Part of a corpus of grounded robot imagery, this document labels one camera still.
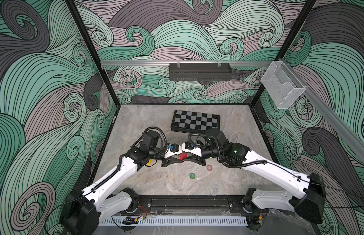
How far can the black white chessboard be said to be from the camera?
3.38 feet

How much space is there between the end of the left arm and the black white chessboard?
1.31 ft

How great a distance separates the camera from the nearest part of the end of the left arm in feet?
1.85
